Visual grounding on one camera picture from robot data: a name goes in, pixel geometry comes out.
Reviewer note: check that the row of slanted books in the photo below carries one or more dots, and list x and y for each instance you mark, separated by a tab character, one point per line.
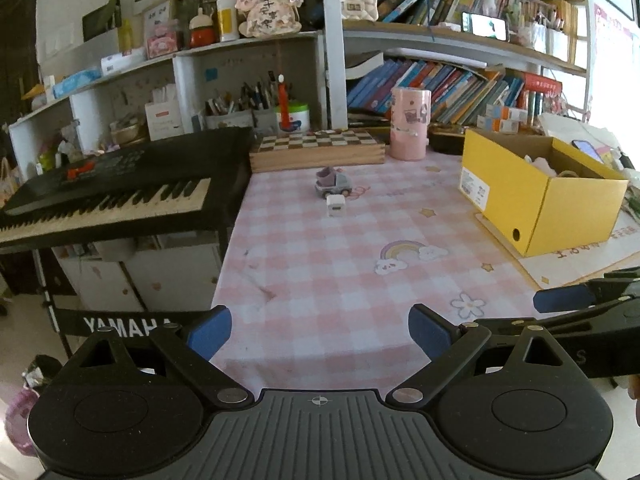
450	87

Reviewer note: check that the green white jar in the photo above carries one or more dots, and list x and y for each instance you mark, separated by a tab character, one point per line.
299	117

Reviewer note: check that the dark picture frame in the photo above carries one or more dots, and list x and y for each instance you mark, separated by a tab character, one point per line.
102	22

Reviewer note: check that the pink checkered cloth desktop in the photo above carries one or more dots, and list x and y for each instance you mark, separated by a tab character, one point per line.
325	270

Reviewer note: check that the white yellow-edged desk mat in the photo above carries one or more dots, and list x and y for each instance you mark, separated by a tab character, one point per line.
575	265

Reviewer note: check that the white yellow bottle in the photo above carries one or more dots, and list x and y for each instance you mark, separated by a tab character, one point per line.
227	20

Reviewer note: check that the grey toy truck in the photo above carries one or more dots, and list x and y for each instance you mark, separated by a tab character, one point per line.
330	182

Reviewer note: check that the pink floral figurine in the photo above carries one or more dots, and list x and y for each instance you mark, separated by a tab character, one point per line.
270	10

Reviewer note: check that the black smartphone lit screen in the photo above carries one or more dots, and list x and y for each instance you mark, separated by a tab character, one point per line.
587	150

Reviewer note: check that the orange white carton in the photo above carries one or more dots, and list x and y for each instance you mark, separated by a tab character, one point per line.
495	124
505	112

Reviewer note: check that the white shelf unit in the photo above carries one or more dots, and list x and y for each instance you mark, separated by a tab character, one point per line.
332	35

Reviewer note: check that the white flat carton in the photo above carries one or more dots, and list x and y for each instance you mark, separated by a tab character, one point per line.
122	61

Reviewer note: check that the wooden chessboard box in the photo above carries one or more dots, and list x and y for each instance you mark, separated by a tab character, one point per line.
315	152

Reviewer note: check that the white cabinet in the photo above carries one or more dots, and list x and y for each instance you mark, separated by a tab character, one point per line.
165	275

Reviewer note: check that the yellow cardboard box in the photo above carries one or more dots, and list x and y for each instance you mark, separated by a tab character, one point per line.
575	220

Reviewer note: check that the red boxed book set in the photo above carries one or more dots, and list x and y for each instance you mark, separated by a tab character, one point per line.
542	85

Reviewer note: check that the pink plush toy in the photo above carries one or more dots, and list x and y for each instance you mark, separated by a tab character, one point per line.
542	166

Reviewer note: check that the white charger cube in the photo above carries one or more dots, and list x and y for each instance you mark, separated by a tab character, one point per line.
335	207

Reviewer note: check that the pink bag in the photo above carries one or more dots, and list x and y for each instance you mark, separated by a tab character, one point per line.
20	420

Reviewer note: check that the black electronic keyboard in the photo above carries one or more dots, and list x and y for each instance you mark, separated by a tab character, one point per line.
125	180

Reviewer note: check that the black keyboard stand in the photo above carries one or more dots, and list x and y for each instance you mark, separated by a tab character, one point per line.
125	326

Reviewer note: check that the black plastic bag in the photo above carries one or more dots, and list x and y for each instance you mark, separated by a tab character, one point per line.
45	367

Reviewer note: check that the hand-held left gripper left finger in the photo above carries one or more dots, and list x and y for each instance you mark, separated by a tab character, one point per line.
212	332

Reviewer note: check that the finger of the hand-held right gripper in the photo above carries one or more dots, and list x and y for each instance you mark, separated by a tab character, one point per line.
600	317
565	299

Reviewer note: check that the white box red label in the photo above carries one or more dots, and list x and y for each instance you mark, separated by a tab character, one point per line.
164	122

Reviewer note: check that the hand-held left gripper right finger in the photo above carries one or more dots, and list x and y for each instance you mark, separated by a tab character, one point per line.
430	332

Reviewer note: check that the blue tissue pack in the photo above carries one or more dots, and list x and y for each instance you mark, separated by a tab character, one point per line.
77	82

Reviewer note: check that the pink cylindrical tin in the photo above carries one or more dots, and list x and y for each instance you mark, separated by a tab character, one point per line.
410	130

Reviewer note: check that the pen holder with pens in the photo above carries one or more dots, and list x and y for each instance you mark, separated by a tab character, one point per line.
225	120

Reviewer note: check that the pink tissue box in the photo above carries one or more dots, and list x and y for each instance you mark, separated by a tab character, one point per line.
162	44

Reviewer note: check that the white paper sheets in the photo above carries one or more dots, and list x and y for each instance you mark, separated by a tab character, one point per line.
560	125

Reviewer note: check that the smartphone on stand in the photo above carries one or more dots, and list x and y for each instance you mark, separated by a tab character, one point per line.
485	26

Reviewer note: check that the red white doll jar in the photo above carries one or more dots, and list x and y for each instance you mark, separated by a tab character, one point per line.
201	35

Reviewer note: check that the red white-capped bottle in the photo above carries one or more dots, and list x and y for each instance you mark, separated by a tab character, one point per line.
283	102

